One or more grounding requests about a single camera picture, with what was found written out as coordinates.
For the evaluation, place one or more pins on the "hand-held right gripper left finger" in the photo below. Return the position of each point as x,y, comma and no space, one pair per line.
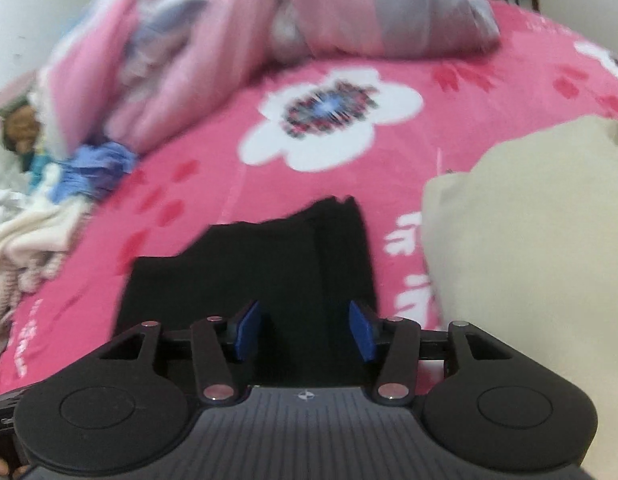
249,330

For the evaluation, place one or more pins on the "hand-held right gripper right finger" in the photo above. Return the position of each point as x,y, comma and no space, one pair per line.
361,330

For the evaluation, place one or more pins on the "black printed t-shirt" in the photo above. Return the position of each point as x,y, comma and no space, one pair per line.
289,270

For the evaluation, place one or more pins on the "pink floral bed blanket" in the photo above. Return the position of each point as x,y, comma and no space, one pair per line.
214,170

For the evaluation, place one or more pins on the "beige folded garment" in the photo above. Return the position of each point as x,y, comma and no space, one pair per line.
529,240

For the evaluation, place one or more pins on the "white fleece blanket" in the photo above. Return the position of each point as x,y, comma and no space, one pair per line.
34,230

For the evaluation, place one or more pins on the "blue shirt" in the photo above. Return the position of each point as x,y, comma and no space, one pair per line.
99,165

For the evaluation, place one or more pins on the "white thin cloth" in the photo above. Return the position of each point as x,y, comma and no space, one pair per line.
1,170

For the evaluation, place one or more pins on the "pink patterned quilt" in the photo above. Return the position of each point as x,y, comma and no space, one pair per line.
214,35

